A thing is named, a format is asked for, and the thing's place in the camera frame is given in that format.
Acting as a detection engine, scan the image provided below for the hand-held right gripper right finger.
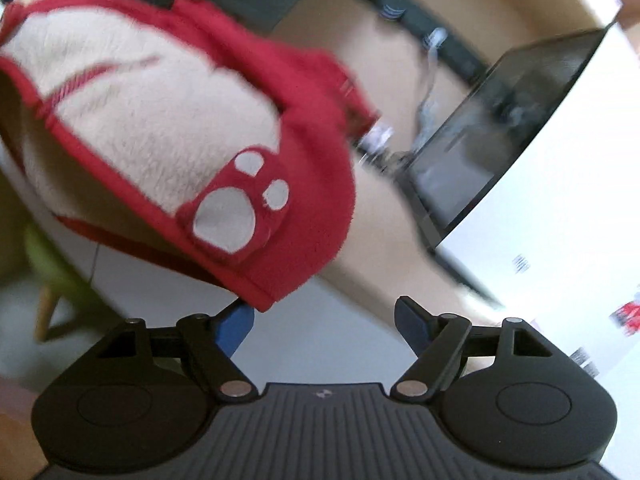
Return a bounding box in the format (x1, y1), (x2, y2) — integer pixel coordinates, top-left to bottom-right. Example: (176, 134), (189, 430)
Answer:
(390, 296), (555, 404)

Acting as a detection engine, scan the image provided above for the black flat screen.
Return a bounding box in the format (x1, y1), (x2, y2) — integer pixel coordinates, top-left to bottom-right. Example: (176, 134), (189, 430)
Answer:
(400, 24), (620, 257)

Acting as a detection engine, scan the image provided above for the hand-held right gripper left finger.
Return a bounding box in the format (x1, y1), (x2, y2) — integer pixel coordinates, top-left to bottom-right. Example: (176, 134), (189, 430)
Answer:
(96, 299), (257, 404)

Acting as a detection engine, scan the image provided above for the red and cream fleece garment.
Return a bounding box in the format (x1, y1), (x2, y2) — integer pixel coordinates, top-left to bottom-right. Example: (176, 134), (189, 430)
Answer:
(0, 0), (382, 314)

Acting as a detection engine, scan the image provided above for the long black bar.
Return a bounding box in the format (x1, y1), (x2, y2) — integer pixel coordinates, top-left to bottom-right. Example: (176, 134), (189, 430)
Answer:
(345, 0), (493, 86)

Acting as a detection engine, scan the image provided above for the green chair with wooden legs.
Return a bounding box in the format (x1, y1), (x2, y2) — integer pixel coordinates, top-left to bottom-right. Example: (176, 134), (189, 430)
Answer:
(0, 217), (103, 343)

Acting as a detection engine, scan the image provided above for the white cable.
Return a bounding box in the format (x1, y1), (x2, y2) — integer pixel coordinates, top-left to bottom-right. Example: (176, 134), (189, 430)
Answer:
(412, 27), (448, 148)

